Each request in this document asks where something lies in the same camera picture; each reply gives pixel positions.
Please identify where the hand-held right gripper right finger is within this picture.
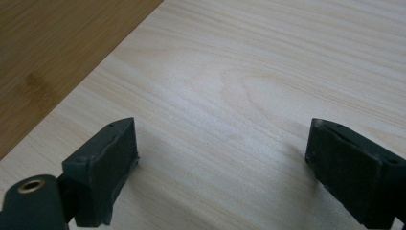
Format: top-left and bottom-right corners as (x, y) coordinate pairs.
(304, 118), (406, 230)

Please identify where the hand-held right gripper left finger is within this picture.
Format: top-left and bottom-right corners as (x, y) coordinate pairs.
(61, 117), (140, 228)

